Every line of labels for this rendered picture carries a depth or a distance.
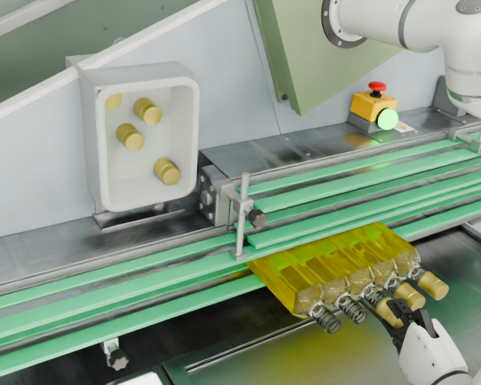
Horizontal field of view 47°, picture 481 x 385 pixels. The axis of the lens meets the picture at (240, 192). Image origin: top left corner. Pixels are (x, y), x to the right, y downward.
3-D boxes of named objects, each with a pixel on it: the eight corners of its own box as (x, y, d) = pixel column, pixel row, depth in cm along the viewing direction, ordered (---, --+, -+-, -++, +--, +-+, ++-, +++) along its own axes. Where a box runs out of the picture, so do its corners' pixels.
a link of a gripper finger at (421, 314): (441, 362, 84) (420, 352, 89) (437, 311, 84) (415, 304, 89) (434, 363, 84) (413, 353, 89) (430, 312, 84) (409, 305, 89)
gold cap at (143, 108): (133, 98, 94) (143, 108, 91) (153, 95, 95) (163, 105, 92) (133, 118, 95) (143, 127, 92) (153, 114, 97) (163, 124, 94)
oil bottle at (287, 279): (237, 257, 109) (301, 327, 94) (239, 233, 107) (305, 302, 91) (261, 249, 112) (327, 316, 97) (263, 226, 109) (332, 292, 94)
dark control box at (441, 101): (430, 105, 139) (456, 118, 133) (438, 74, 135) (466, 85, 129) (453, 101, 143) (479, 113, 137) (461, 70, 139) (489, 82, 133)
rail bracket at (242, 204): (211, 237, 103) (246, 276, 94) (217, 156, 94) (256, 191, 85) (226, 233, 104) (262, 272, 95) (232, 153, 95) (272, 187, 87)
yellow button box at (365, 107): (346, 121, 126) (368, 134, 121) (351, 89, 122) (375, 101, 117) (369, 116, 129) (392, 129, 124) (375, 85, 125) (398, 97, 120)
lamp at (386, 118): (373, 127, 121) (382, 133, 118) (377, 108, 118) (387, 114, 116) (388, 124, 123) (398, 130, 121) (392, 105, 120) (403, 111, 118)
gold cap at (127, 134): (115, 124, 94) (124, 134, 91) (135, 121, 96) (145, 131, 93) (115, 143, 96) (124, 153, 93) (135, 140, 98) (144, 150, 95)
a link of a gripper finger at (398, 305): (422, 328, 90) (401, 300, 95) (427, 314, 88) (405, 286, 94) (405, 331, 89) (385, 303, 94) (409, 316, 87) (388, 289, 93)
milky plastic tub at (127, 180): (87, 192, 100) (103, 216, 93) (78, 70, 88) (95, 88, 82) (175, 173, 108) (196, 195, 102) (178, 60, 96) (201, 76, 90)
